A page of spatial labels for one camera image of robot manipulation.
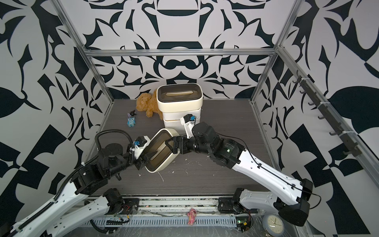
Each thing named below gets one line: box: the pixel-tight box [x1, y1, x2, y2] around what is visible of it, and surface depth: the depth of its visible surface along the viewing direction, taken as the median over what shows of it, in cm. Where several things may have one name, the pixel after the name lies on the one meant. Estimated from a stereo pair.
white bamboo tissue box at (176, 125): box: [164, 119, 187, 136], surface depth 71 cm
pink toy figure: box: [187, 207, 197, 226], surface depth 71 cm
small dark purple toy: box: [127, 109, 137, 119], surface depth 110 cm
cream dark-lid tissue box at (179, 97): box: [156, 82, 204, 113], surface depth 65 cm
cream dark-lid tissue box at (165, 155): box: [145, 127, 181, 174], surface depth 65 cm
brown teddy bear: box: [136, 88, 164, 121], surface depth 110 cm
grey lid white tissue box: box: [162, 108, 202, 121], surface depth 69 cm
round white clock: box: [262, 213, 285, 237], surface depth 68 cm
